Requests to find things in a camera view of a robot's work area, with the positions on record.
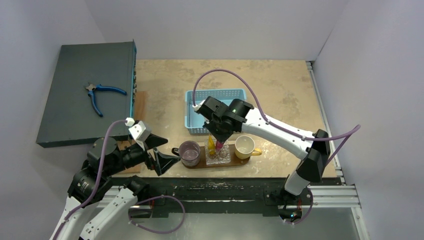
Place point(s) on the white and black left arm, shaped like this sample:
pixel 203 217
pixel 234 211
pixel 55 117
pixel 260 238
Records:
pixel 91 183

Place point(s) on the purple mug with black handle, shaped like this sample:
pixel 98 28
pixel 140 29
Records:
pixel 189 153

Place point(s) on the blue handled pliers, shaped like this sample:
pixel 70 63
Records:
pixel 104 96

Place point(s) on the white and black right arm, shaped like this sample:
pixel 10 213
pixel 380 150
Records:
pixel 309 147

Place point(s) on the yellow toothpaste tube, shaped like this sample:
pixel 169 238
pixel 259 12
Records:
pixel 210 143

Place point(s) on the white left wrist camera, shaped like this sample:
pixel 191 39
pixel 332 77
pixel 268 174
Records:
pixel 139 131

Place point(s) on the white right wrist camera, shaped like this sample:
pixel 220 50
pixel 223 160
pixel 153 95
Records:
pixel 197 107

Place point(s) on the light blue perforated plastic basket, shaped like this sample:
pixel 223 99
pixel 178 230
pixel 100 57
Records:
pixel 193 121

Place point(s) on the pink toothpaste tube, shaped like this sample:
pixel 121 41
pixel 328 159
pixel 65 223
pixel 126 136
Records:
pixel 219 145

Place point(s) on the yellow ceramic mug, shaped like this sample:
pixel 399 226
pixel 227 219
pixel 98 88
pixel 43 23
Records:
pixel 245 147

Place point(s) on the light wooden board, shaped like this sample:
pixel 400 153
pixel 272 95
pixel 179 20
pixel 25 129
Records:
pixel 139 114

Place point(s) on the aluminium extrusion rail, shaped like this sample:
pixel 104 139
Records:
pixel 340 196

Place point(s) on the clear textured glass dish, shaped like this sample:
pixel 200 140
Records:
pixel 217 156

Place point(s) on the dark grey box blue edge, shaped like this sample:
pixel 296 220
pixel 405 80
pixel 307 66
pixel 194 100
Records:
pixel 68 118

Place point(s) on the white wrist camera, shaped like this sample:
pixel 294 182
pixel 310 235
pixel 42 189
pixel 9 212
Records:
pixel 197 107
pixel 139 131

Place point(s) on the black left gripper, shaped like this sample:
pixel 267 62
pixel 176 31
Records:
pixel 161 162

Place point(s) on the dark wooden oval tray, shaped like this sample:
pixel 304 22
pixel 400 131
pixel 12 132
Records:
pixel 234 160

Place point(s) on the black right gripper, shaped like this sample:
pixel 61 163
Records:
pixel 220 134

